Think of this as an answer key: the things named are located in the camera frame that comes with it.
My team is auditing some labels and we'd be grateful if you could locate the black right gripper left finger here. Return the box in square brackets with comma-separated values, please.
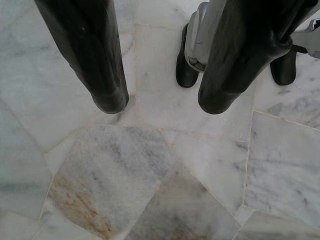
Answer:
[34, 0, 130, 115]

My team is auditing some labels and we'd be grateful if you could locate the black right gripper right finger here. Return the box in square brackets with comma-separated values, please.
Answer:
[197, 0, 320, 115]

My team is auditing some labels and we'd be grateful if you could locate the silver right robot leg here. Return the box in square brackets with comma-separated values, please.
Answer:
[175, 1, 219, 89]

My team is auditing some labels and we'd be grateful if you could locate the silver left robot leg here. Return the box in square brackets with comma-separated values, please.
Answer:
[270, 19, 320, 86]

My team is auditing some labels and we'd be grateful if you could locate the silver robot leg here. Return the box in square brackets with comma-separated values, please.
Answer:
[175, 1, 219, 89]
[270, 19, 320, 86]

